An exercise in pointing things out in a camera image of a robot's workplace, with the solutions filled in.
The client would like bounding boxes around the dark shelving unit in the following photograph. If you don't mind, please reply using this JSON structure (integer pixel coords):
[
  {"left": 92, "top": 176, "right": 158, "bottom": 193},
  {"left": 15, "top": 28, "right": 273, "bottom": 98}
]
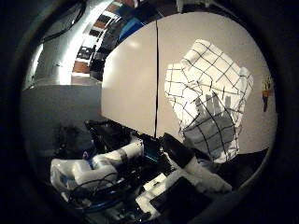
[{"left": 71, "top": 0, "right": 138, "bottom": 82}]

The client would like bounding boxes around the black hanging cable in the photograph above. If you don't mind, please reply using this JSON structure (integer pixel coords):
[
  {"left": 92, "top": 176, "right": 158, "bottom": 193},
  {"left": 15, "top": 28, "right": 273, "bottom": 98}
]
[{"left": 41, "top": 1, "right": 88, "bottom": 43}]

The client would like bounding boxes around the white cloth with black grid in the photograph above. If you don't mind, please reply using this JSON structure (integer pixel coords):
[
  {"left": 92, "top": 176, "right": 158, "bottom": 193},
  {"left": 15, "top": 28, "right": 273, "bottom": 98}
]
[{"left": 164, "top": 38, "right": 255, "bottom": 164}]

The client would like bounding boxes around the orange-rimmed printed container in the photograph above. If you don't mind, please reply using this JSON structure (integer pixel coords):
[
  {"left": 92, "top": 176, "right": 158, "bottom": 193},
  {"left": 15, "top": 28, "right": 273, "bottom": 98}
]
[{"left": 261, "top": 76, "right": 275, "bottom": 113}]

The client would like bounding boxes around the blue plastic bin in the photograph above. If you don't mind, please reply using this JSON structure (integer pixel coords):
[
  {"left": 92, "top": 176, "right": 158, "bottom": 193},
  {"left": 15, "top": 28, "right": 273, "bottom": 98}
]
[{"left": 117, "top": 17, "right": 146, "bottom": 43}]

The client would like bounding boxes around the black hand wiring cable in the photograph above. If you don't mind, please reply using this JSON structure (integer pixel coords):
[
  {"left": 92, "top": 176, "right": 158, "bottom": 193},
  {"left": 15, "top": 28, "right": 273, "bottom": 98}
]
[{"left": 68, "top": 172, "right": 132, "bottom": 209}]

